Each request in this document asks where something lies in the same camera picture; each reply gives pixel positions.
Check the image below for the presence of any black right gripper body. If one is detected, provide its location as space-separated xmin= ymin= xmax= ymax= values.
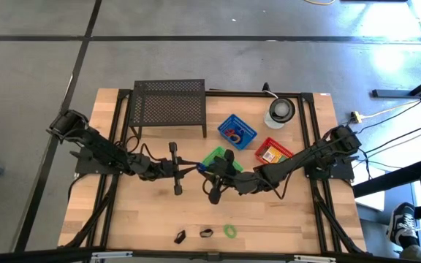
xmin=208 ymin=148 xmax=261 ymax=205

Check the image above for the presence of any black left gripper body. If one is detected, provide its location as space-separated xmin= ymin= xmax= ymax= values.
xmin=148 ymin=141 xmax=184 ymax=197

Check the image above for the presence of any green coil keychain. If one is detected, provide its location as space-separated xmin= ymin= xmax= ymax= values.
xmin=222 ymin=224 xmax=238 ymax=240

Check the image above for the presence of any black desk crossbar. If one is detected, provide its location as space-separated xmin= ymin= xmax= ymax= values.
xmin=352 ymin=156 xmax=421 ymax=199

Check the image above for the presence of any black desk foot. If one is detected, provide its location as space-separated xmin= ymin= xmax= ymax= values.
xmin=371 ymin=68 xmax=421 ymax=99

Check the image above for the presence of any green plastic basket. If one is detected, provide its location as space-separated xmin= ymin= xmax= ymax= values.
xmin=200 ymin=145 xmax=245 ymax=175

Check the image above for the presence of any box with white label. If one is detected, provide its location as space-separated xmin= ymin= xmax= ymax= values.
xmin=261 ymin=146 xmax=278 ymax=164

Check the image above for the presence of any blue plastic basket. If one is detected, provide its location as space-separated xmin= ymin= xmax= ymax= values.
xmin=216 ymin=113 xmax=259 ymax=151

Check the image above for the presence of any red plastic basket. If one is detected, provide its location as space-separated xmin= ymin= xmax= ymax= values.
xmin=254 ymin=137 xmax=295 ymax=165

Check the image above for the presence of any black perforated metal shelf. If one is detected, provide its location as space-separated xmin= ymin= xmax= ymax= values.
xmin=128 ymin=78 xmax=208 ymax=140

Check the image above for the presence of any air purifier power plug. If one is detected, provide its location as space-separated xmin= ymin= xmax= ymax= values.
xmin=261 ymin=82 xmax=280 ymax=100

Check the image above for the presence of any yellow power strip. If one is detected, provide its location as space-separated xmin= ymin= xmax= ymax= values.
xmin=349 ymin=110 xmax=364 ymax=125

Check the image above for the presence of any person's shoe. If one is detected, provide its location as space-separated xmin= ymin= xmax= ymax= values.
xmin=385 ymin=202 xmax=421 ymax=250

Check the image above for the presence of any person's leg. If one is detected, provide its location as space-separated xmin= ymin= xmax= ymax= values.
xmin=400 ymin=243 xmax=421 ymax=263

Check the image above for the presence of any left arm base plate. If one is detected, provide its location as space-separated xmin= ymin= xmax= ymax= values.
xmin=69 ymin=145 xmax=126 ymax=176

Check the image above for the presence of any silver frame bracket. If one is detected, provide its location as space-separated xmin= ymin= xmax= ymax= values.
xmin=91 ymin=251 xmax=134 ymax=261
xmin=293 ymin=254 xmax=338 ymax=263

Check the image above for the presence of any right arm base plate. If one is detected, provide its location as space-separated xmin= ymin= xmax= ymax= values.
xmin=303 ymin=149 xmax=356 ymax=183

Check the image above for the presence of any yellow floor cable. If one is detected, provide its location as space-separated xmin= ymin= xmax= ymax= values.
xmin=303 ymin=0 xmax=338 ymax=7

